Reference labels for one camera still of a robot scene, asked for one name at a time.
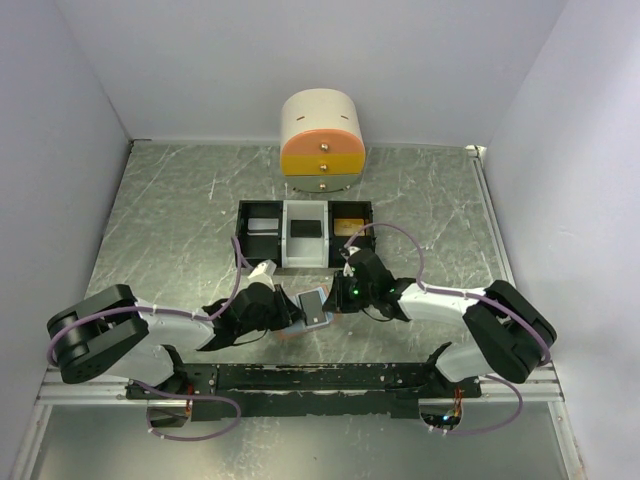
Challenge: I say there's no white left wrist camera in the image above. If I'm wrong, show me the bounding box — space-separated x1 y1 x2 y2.
247 260 277 290

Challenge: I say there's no gold card in tray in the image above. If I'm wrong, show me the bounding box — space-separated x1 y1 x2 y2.
333 218 368 237

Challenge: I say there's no three-compartment black white tray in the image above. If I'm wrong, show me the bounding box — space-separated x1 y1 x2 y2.
235 200 375 269

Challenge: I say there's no white card in tray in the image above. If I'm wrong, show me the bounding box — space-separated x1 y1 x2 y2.
247 218 279 236

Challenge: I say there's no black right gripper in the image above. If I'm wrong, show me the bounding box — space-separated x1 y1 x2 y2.
322 270 376 314

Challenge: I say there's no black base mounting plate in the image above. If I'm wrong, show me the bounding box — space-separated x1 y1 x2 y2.
156 362 481 421

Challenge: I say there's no round cream drawer cabinet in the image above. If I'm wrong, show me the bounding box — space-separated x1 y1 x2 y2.
280 88 366 193

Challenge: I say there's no black card in tray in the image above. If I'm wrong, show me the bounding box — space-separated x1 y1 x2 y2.
289 219 323 238

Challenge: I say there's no aluminium rail front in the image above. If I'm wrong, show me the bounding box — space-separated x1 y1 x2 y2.
36 367 564 406

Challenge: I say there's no orange leather card holder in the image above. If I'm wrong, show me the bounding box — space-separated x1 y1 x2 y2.
278 286 334 337

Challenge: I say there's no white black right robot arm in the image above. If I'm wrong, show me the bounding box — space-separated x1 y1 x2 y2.
323 249 557 398

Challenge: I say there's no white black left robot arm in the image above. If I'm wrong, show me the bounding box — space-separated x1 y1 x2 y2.
47 282 306 399

